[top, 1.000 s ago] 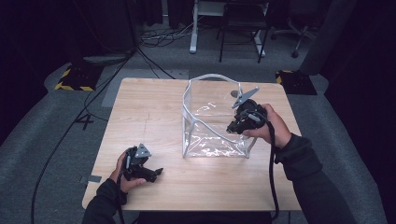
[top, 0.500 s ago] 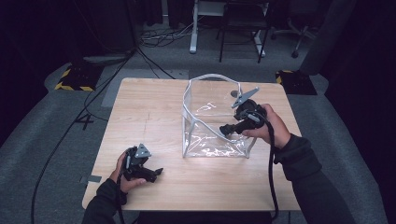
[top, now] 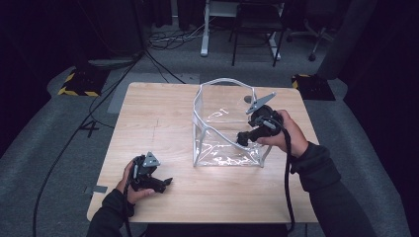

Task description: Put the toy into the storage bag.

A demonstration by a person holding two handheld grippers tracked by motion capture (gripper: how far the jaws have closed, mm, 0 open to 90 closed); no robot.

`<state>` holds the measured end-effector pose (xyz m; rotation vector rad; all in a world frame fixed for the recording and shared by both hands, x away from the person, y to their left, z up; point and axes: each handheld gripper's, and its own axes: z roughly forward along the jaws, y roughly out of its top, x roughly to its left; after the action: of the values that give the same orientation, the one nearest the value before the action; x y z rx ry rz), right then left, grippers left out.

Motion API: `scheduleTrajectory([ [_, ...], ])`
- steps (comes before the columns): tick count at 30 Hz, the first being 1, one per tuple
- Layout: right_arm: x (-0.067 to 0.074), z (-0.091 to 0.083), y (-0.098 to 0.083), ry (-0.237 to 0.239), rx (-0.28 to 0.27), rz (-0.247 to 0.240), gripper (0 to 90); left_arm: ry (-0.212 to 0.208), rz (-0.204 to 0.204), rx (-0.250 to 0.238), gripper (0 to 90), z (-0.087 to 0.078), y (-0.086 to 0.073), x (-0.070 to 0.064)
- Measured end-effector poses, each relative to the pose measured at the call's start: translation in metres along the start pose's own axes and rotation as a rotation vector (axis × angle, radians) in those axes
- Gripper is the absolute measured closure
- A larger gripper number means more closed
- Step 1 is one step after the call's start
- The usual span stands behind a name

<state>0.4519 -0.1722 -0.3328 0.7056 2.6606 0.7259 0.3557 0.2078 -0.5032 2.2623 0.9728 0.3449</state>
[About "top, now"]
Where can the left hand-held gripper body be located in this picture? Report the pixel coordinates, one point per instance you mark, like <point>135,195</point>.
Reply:
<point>145,173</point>

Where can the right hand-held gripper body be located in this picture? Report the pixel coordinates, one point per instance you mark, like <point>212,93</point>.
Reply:
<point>265,118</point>

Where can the clear plastic bag white trim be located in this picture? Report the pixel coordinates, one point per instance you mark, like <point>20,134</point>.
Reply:
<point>227,131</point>

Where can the person's left hand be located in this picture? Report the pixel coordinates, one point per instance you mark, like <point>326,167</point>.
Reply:
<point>123,189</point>

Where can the person's right hand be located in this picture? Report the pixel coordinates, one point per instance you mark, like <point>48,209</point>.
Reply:
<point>291,135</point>

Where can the round black table grommet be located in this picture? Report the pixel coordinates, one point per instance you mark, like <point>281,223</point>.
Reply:
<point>248,98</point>

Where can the grey tape strip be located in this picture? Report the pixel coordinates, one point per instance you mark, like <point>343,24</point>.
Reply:
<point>98,189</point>

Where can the black tape cross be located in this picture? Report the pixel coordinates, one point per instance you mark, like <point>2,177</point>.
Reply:
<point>89,128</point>

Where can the black metal chair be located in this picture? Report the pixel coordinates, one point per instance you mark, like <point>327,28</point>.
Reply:
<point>257,23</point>

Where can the office chair with castors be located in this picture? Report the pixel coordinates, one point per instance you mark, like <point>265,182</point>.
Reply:
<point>313,29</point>

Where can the grey curtain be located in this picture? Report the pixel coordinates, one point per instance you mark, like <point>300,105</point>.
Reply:
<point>349,36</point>

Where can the yellow-black striped base plate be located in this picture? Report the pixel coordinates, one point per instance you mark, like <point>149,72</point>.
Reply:
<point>313,87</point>
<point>82,82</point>

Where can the white desk frame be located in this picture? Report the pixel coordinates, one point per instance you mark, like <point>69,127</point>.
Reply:
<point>205,29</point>

